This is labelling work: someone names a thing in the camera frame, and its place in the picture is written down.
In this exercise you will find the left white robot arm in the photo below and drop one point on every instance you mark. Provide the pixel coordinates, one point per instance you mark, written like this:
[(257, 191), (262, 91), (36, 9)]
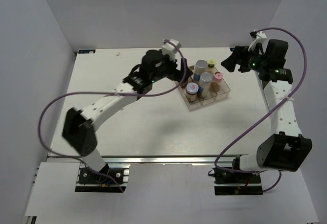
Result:
[(80, 126)]

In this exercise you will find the aluminium front frame rail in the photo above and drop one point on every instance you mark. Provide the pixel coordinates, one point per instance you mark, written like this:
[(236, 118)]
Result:
[(156, 159)]

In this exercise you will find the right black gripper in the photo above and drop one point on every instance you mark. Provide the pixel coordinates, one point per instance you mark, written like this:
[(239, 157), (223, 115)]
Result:
[(239, 56)]

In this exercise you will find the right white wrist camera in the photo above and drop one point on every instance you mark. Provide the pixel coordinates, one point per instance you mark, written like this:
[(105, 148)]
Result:
[(258, 37)]

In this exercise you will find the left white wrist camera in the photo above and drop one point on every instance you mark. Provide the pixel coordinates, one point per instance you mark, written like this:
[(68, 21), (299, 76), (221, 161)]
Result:
[(170, 48)]

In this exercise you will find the pink cap spice bottle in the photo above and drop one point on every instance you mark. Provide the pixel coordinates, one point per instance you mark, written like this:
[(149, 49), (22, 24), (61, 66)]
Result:
[(215, 84)]

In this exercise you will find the left blue corner sticker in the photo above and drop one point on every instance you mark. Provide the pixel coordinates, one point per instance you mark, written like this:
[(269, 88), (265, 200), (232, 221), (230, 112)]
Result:
[(88, 51)]

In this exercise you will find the yellow cap spice bottle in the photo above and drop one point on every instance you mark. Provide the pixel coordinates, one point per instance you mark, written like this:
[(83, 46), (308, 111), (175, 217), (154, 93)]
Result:
[(211, 67)]

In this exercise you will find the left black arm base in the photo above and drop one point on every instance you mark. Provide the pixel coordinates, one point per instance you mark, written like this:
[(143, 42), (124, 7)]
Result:
[(89, 182)]

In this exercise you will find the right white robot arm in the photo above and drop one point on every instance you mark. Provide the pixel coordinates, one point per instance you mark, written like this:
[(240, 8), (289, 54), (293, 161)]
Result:
[(286, 148)]

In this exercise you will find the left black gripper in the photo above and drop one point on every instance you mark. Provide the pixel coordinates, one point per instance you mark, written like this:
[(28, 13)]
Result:
[(176, 74)]

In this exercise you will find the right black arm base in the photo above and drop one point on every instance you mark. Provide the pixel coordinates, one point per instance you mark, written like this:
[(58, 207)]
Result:
[(232, 181)]

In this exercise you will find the silver lid pearl jar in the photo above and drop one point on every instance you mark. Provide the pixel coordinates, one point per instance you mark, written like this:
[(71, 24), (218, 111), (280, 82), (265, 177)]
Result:
[(199, 68), (204, 83)]

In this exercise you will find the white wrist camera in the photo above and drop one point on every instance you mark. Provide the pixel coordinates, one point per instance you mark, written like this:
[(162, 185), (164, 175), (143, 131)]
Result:
[(170, 48), (258, 37)]

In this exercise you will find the red label spice jar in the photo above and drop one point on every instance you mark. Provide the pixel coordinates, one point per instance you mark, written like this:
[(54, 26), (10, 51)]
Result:
[(192, 91)]

